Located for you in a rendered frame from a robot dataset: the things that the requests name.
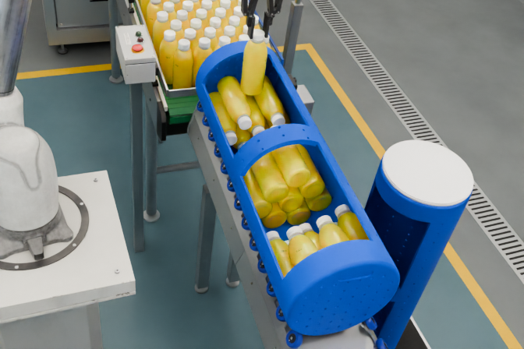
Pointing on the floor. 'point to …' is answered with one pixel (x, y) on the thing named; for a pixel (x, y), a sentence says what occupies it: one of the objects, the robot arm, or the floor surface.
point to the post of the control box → (137, 163)
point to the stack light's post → (292, 36)
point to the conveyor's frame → (154, 128)
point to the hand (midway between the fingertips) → (258, 26)
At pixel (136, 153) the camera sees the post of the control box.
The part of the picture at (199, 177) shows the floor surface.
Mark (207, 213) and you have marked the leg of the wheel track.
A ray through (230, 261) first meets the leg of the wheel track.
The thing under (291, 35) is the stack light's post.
